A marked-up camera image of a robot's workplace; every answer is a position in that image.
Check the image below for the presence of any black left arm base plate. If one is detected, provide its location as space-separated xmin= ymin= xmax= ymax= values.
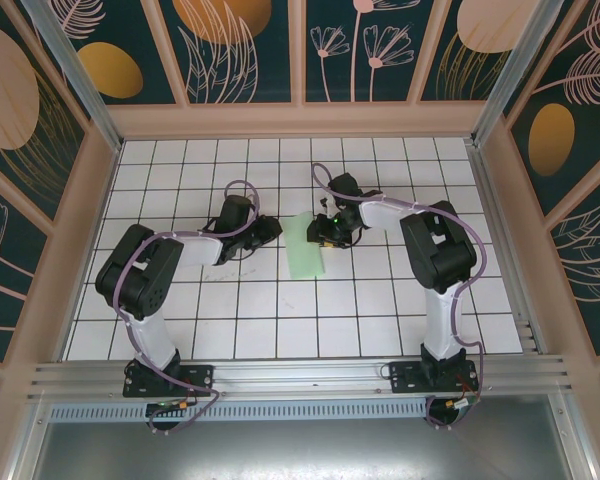
xmin=123 ymin=362 xmax=215 ymax=399

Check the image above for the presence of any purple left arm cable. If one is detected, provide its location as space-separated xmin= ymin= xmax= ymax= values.
xmin=110 ymin=178 xmax=261 ymax=437

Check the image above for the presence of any aluminium frame post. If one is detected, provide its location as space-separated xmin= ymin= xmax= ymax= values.
xmin=470 ymin=0 xmax=580 ymax=146
xmin=19 ymin=0 xmax=125 ymax=152

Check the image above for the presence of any aluminium side rail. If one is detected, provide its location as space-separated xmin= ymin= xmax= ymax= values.
xmin=467 ymin=139 xmax=550 ymax=359

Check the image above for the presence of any grey slotted cable duct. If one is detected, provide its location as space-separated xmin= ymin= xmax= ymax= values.
xmin=47 ymin=397 xmax=430 ymax=422

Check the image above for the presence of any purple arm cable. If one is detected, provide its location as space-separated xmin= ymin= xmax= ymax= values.
xmin=110 ymin=178 xmax=261 ymax=437
xmin=310 ymin=162 xmax=489 ymax=431

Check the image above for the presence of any aluminium mounting rail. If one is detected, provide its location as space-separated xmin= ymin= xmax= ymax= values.
xmin=27 ymin=353 xmax=575 ymax=402

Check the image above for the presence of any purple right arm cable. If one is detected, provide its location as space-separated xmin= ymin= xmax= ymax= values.
xmin=310 ymin=162 xmax=489 ymax=431

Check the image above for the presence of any grey metal sheet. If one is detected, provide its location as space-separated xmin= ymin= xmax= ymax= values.
xmin=29 ymin=418 xmax=572 ymax=480

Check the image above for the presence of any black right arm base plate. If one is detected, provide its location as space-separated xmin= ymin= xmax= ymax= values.
xmin=389 ymin=360 xmax=479 ymax=397

